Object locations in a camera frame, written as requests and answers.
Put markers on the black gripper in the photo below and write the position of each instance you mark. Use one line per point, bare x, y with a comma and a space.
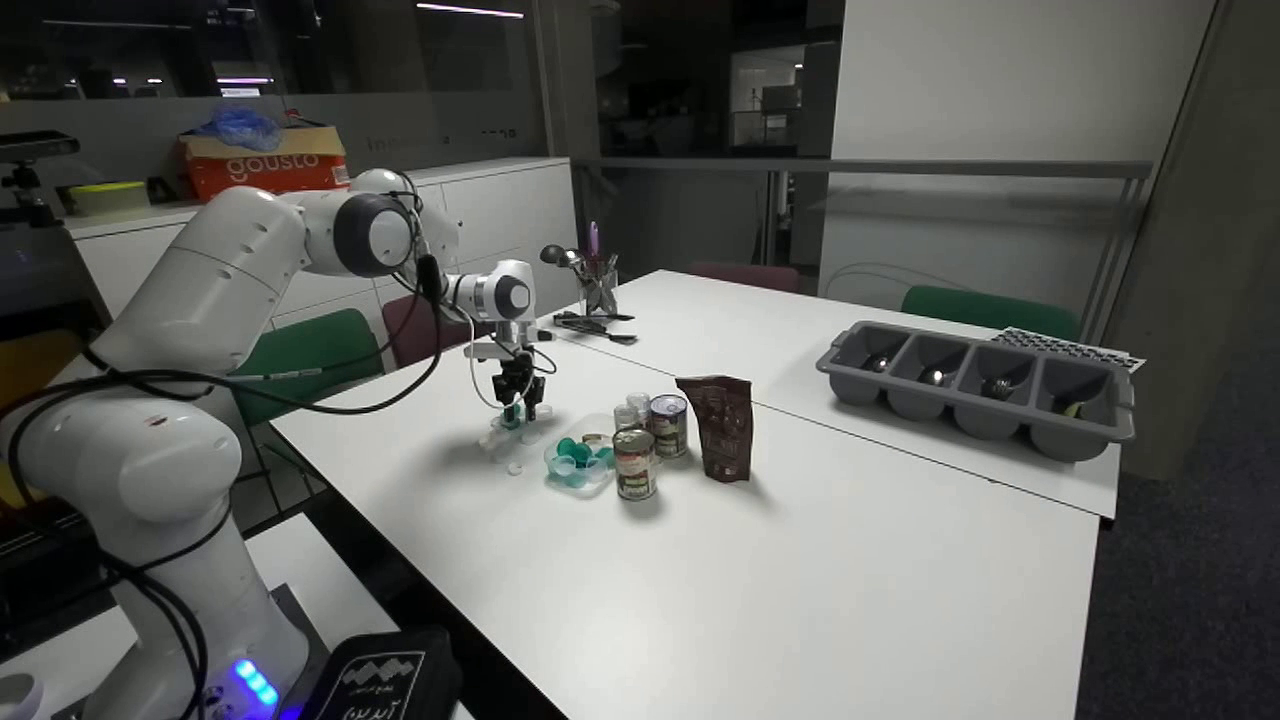
518, 360

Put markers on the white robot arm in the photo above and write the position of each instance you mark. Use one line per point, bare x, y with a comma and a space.
203, 282

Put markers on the clear plastic lunch box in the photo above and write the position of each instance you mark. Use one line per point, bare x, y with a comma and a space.
580, 464

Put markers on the black patterned control box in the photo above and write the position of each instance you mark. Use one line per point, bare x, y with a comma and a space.
381, 681

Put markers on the orange box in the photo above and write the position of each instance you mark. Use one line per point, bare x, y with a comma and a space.
260, 168

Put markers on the maroon chair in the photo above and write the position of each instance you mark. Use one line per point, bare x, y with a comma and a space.
418, 329
755, 275

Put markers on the black desk stand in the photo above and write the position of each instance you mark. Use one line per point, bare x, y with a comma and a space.
587, 285

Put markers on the brown foil pouch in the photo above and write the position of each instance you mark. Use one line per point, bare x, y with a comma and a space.
723, 428

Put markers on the green chair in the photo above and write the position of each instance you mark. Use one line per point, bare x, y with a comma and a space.
315, 360
985, 311

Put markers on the blue plastic bag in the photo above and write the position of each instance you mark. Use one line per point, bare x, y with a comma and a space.
242, 127

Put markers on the yellow green container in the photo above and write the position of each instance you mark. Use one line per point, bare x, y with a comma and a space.
107, 196

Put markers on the grey cutlery tray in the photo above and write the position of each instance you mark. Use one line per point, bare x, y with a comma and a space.
980, 388

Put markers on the black tripod mount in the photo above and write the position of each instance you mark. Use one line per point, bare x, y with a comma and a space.
24, 154

